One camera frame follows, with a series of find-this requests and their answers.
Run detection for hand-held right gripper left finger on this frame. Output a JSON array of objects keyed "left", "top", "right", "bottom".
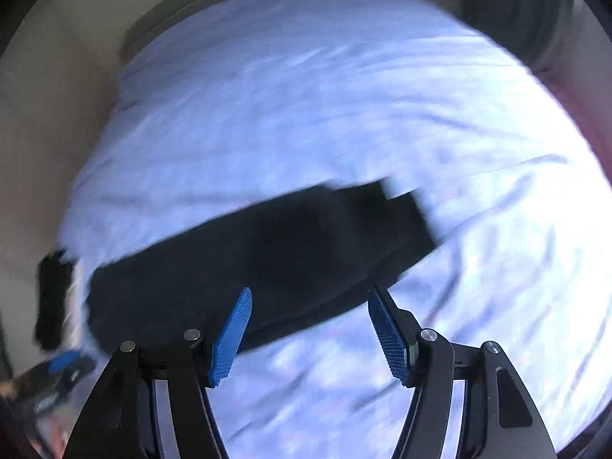
[{"left": 62, "top": 288, "right": 253, "bottom": 459}]

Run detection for black pants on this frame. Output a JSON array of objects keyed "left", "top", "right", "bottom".
[{"left": 85, "top": 178, "right": 443, "bottom": 357}]

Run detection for grey bed headboard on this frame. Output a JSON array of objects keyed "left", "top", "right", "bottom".
[{"left": 119, "top": 0, "right": 297, "bottom": 60}]

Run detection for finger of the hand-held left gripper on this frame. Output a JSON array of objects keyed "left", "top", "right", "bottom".
[{"left": 47, "top": 350, "right": 83, "bottom": 374}]

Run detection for black fuzzy cloth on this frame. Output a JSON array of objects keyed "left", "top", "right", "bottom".
[{"left": 33, "top": 247, "right": 78, "bottom": 351}]

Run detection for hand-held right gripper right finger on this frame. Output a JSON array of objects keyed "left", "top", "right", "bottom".
[{"left": 367, "top": 286, "right": 558, "bottom": 459}]

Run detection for dark green curtain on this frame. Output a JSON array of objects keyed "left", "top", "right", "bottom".
[{"left": 449, "top": 0, "right": 577, "bottom": 65}]

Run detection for white bed sheet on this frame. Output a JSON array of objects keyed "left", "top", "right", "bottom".
[{"left": 57, "top": 0, "right": 612, "bottom": 459}]

